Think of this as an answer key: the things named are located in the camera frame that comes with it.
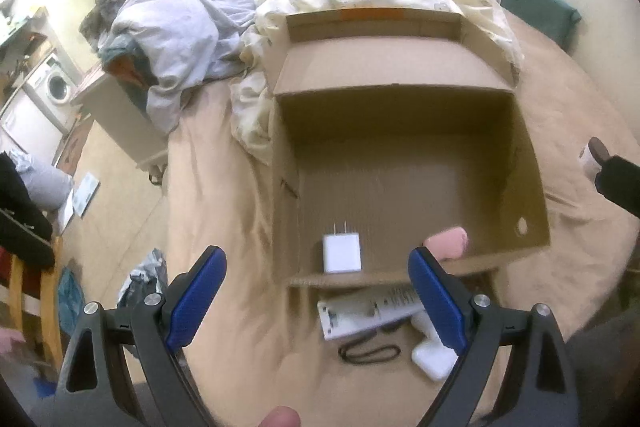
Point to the black clothing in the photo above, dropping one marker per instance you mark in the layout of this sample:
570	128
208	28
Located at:
20	207

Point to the light blue duvet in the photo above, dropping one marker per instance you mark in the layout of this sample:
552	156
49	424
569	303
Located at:
170	22

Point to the white bedside cabinet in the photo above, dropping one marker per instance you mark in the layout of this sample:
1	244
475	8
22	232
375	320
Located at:
120	117

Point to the person's left hand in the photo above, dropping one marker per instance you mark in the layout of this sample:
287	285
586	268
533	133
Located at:
282	418

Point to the cardboard box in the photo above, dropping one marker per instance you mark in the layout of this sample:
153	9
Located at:
400	167

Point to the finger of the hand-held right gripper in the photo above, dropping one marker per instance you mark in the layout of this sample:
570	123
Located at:
620	182

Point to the white washing machine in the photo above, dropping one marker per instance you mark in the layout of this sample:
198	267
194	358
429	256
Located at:
55	87

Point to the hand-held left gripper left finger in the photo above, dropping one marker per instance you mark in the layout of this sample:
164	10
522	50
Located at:
197	292

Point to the teal and orange garment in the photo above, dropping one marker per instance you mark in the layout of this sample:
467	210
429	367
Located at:
122	67

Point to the white kitchen cabinet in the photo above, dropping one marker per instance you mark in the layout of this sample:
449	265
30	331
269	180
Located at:
25	127

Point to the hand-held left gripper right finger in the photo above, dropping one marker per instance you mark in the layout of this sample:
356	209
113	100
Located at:
437	297

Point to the wooden chair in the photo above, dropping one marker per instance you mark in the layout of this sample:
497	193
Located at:
47	302

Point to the white plug charger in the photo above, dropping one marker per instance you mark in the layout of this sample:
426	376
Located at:
342	254

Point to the papers on floor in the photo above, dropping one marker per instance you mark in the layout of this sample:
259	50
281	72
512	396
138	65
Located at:
85	194

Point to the teal cloth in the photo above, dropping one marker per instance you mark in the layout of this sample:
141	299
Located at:
70	302

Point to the blue plastic box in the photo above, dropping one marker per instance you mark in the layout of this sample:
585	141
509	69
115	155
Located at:
45	388

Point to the person's grey trousers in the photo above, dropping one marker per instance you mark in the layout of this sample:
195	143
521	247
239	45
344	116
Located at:
605	357

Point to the black plastic bag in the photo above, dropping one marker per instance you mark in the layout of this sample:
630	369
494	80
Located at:
145	272

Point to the light blue stuffed bag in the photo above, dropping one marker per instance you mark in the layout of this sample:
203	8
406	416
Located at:
47	184

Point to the white plastic case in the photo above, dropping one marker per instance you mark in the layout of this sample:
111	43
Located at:
435	359

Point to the white jar brown lid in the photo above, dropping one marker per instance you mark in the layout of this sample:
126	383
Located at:
590	162

